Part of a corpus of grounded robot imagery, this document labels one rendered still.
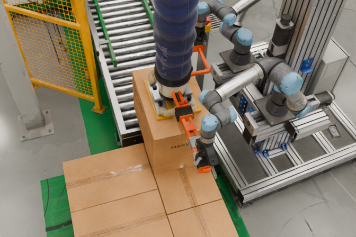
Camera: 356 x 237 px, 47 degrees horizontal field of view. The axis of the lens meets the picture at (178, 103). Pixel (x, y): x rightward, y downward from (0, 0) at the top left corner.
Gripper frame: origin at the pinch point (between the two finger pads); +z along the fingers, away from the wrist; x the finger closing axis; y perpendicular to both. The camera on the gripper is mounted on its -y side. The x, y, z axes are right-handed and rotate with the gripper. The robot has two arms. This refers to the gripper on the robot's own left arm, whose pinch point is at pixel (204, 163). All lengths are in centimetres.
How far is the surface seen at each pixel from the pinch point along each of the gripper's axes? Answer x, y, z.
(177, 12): 3, 49, -63
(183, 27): -1, 48, -54
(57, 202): 91, 66, 120
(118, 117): 31, 91, 60
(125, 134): 30, 74, 59
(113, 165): 44, 54, 66
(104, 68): 32, 145, 59
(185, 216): 6, 3, 66
